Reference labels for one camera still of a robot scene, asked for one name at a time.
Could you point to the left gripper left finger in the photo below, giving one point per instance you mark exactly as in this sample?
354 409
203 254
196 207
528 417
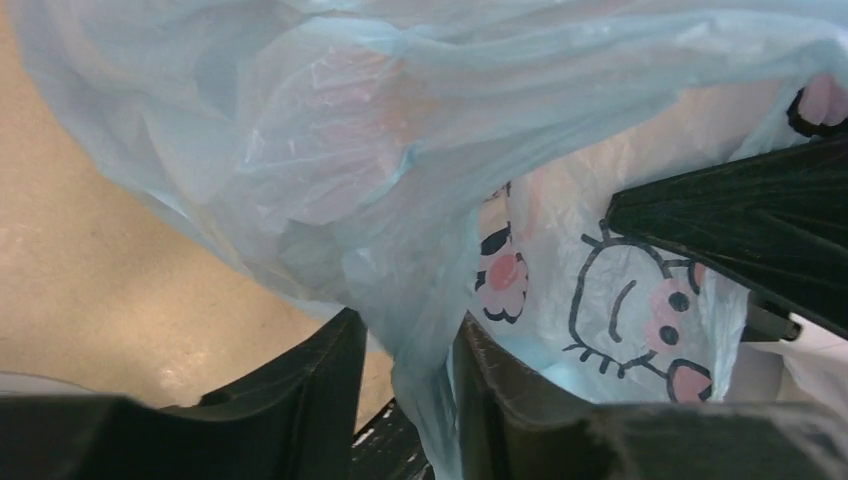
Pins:
292 418

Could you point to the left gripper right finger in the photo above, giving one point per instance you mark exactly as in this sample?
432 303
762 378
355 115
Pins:
515 424

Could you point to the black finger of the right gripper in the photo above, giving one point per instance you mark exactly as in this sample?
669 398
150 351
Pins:
775 223

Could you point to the light blue plastic bag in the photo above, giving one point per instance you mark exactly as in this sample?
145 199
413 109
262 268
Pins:
420 160

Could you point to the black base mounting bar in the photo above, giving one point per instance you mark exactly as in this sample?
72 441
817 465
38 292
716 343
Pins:
388 447

